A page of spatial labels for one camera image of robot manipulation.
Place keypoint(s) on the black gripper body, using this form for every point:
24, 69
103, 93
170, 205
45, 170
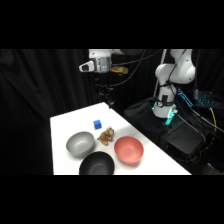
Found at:
102, 83

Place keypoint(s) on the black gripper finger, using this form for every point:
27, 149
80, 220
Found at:
104, 99
110, 100

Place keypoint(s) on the blue cube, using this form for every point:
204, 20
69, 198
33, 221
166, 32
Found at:
97, 124

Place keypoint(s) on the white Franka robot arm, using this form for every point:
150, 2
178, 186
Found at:
167, 74

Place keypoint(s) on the grey bowl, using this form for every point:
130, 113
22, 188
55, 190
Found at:
80, 143

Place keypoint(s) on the pink bowl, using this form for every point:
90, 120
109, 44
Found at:
129, 149

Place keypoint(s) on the black bowl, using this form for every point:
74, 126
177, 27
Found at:
97, 163

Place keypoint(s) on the yellow orange tag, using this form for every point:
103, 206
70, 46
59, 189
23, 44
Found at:
119, 70

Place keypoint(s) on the tiger plush toy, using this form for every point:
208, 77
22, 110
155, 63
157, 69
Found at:
106, 135

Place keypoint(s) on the black curtain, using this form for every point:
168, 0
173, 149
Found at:
36, 100

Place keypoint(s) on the black robot stand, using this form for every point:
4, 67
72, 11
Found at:
181, 135

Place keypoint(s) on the blue electronic device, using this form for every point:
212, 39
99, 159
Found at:
201, 99

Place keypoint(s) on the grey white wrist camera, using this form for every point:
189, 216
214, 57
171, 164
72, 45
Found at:
87, 66

